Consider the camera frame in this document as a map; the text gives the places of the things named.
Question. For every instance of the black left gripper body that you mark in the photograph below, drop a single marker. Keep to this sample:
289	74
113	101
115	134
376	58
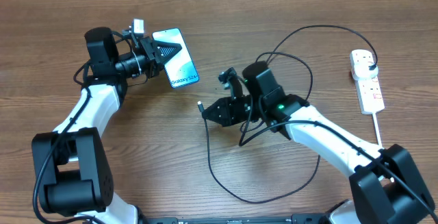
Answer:
152	61

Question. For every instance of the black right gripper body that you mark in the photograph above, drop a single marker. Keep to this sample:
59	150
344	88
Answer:
243	109

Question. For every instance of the blue Galaxy smartphone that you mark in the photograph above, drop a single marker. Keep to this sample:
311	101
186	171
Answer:
180	69

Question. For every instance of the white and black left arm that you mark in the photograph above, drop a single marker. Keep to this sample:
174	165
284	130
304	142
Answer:
73	176

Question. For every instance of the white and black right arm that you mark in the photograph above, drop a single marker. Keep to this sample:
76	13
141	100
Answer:
386	184

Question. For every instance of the white charger plug adapter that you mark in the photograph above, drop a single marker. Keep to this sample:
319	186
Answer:
362	71

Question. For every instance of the white power strip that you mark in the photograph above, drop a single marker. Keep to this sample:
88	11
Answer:
368	91

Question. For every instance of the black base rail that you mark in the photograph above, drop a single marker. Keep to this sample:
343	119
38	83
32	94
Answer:
306	218

